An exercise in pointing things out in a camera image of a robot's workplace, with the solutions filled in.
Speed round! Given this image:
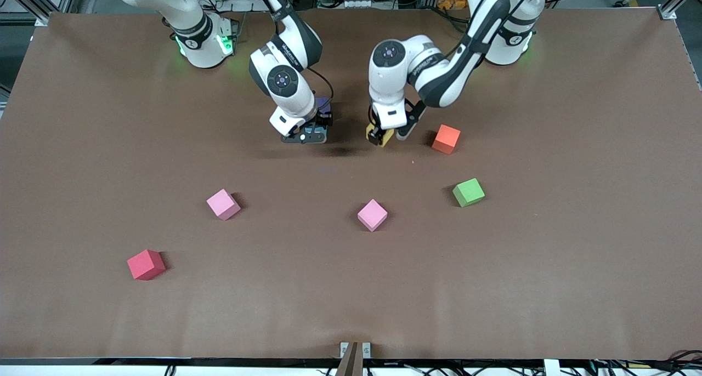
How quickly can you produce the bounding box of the yellow foam cube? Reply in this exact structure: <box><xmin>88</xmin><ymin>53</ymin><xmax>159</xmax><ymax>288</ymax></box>
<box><xmin>366</xmin><ymin>124</ymin><xmax>395</xmax><ymax>148</ymax></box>

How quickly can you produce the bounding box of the small metal edge bracket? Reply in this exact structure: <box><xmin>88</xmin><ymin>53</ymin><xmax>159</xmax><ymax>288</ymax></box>
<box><xmin>339</xmin><ymin>341</ymin><xmax>371</xmax><ymax>360</ymax></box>

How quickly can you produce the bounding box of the brown table mat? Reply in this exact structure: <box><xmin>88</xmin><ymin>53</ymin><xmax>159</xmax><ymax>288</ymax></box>
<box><xmin>0</xmin><ymin>8</ymin><xmax>702</xmax><ymax>361</ymax></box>

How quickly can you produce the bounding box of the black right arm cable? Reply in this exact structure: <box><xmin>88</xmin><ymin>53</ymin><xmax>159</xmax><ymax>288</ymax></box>
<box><xmin>252</xmin><ymin>0</ymin><xmax>335</xmax><ymax>113</ymax></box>

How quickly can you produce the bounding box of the green foam cube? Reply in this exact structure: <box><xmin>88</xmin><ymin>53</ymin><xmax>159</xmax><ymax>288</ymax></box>
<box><xmin>452</xmin><ymin>178</ymin><xmax>486</xmax><ymax>208</ymax></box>

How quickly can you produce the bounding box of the red foam cube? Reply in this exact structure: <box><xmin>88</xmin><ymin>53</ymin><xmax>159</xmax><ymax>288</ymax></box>
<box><xmin>127</xmin><ymin>249</ymin><xmax>166</xmax><ymax>281</ymax></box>

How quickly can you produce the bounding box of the black cable bundle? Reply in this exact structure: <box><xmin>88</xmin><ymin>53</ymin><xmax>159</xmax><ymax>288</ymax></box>
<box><xmin>590</xmin><ymin>350</ymin><xmax>702</xmax><ymax>376</ymax></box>

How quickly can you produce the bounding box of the orange foam cube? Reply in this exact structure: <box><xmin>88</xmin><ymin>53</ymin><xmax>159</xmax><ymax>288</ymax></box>
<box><xmin>431</xmin><ymin>124</ymin><xmax>461</xmax><ymax>155</ymax></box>

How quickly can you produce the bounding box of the aluminium frame profile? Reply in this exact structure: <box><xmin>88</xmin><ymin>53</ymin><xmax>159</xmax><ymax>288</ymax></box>
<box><xmin>0</xmin><ymin>0</ymin><xmax>83</xmax><ymax>27</ymax></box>
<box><xmin>655</xmin><ymin>0</ymin><xmax>702</xmax><ymax>21</ymax></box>

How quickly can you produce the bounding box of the pink foam cube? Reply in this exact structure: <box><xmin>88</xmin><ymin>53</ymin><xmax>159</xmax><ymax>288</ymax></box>
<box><xmin>357</xmin><ymin>199</ymin><xmax>388</xmax><ymax>232</ymax></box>
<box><xmin>206</xmin><ymin>189</ymin><xmax>241</xmax><ymax>221</ymax></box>

